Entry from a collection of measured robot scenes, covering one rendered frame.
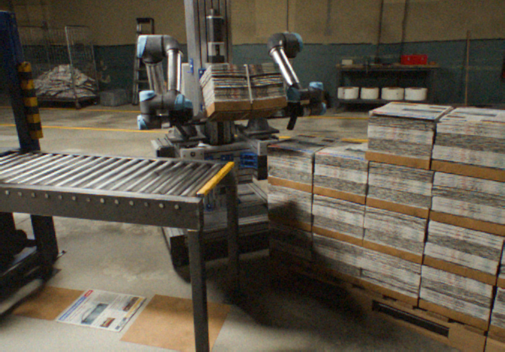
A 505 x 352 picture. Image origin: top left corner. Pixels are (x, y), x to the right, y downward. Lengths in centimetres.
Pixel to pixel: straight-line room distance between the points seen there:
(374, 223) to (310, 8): 703
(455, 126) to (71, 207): 163
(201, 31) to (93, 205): 138
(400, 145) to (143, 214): 116
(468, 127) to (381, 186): 46
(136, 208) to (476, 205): 140
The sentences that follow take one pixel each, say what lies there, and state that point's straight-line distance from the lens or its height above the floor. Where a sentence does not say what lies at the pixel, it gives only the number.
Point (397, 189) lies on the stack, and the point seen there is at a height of 72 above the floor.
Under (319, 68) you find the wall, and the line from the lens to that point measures 872.
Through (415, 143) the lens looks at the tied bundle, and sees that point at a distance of 190.
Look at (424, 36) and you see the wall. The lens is 877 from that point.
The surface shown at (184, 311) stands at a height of 0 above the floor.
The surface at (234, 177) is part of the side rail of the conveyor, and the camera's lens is 202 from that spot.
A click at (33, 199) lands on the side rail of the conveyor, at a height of 75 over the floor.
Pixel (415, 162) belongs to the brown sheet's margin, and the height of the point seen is 86.
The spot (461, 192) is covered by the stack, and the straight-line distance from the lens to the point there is 192.
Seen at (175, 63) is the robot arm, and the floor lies 128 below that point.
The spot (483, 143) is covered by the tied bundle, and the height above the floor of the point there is 98.
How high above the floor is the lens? 139
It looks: 17 degrees down
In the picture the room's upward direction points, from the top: 1 degrees counter-clockwise
